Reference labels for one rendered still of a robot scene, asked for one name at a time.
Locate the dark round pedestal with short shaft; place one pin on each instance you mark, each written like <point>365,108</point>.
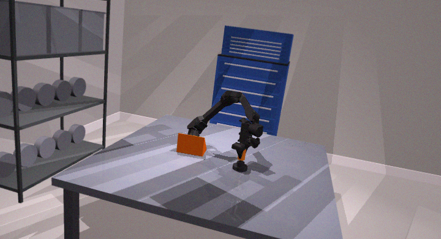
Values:
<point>240,166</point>

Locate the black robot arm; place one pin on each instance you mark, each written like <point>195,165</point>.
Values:
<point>197,125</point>

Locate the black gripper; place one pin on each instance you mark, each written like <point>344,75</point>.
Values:
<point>241,146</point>

